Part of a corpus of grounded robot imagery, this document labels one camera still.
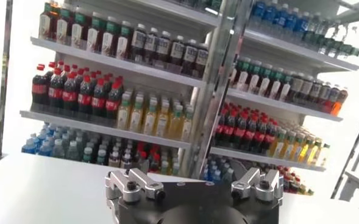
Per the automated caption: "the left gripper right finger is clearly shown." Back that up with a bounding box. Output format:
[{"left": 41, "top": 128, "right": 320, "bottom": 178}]
[{"left": 230, "top": 167, "right": 286, "bottom": 206}]

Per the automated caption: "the grey metal frame cart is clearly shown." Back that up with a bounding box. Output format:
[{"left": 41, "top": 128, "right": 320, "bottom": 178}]
[{"left": 339, "top": 170, "right": 359, "bottom": 211}]

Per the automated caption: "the yellow juice bottle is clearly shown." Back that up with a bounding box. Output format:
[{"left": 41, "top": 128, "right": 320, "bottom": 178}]
[
  {"left": 282, "top": 131, "right": 296, "bottom": 161},
  {"left": 272, "top": 129, "right": 286, "bottom": 158},
  {"left": 129, "top": 96, "right": 144, "bottom": 133},
  {"left": 291, "top": 133, "right": 305, "bottom": 162},
  {"left": 180, "top": 108, "right": 194, "bottom": 143},
  {"left": 142, "top": 99, "right": 157, "bottom": 136},
  {"left": 155, "top": 102, "right": 170, "bottom": 138},
  {"left": 168, "top": 105, "right": 183, "bottom": 141},
  {"left": 116, "top": 93, "right": 131, "bottom": 130},
  {"left": 299, "top": 136, "right": 313, "bottom": 164},
  {"left": 307, "top": 138, "right": 322, "bottom": 166}
]

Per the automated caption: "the blue water bottle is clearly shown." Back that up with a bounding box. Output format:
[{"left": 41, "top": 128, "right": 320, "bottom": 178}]
[
  {"left": 38, "top": 139, "right": 54, "bottom": 158},
  {"left": 21, "top": 138, "right": 37, "bottom": 155}
]

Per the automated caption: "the dark bottle black-white label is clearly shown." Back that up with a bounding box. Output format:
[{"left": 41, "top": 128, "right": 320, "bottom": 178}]
[
  {"left": 169, "top": 35, "right": 185, "bottom": 72},
  {"left": 194, "top": 44, "right": 210, "bottom": 79},
  {"left": 157, "top": 30, "right": 171, "bottom": 68},
  {"left": 325, "top": 85, "right": 340, "bottom": 113},
  {"left": 144, "top": 27, "right": 158, "bottom": 65},
  {"left": 132, "top": 23, "right": 146, "bottom": 63},
  {"left": 318, "top": 82, "right": 332, "bottom": 110},
  {"left": 182, "top": 38, "right": 197, "bottom": 75}
]

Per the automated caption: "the green cap dark tea bottle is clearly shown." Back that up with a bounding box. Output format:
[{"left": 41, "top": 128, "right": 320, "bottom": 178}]
[
  {"left": 229, "top": 65, "right": 240, "bottom": 91},
  {"left": 280, "top": 71, "right": 293, "bottom": 102},
  {"left": 86, "top": 13, "right": 100, "bottom": 53},
  {"left": 248, "top": 60, "right": 261, "bottom": 94},
  {"left": 259, "top": 63, "right": 273, "bottom": 97},
  {"left": 269, "top": 67, "right": 283, "bottom": 100},
  {"left": 71, "top": 7, "right": 85, "bottom": 49},
  {"left": 116, "top": 20, "right": 130, "bottom": 61},
  {"left": 237, "top": 57, "right": 251, "bottom": 92},
  {"left": 101, "top": 16, "right": 115, "bottom": 57},
  {"left": 55, "top": 5, "right": 69, "bottom": 45}
]

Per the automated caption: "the dark slanted pole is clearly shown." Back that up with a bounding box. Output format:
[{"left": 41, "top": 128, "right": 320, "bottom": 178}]
[
  {"left": 331, "top": 100, "right": 359, "bottom": 198},
  {"left": 0, "top": 0, "right": 14, "bottom": 159}
]

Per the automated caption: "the grey metal shelving unit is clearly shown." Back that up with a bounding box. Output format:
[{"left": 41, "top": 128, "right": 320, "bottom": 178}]
[
  {"left": 194, "top": 0, "right": 359, "bottom": 195},
  {"left": 19, "top": 0, "right": 229, "bottom": 180}
]

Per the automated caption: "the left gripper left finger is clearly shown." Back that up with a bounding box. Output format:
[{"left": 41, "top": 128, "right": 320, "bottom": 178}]
[{"left": 104, "top": 167, "right": 167, "bottom": 224}]

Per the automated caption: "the red drink bottle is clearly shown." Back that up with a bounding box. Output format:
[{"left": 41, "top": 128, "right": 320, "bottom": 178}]
[{"left": 331, "top": 88, "right": 349, "bottom": 117}]

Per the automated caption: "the dark bottle beige label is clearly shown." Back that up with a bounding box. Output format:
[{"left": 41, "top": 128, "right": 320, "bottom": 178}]
[
  {"left": 290, "top": 72, "right": 305, "bottom": 104},
  {"left": 300, "top": 75, "right": 314, "bottom": 106},
  {"left": 310, "top": 79, "right": 322, "bottom": 107}
]

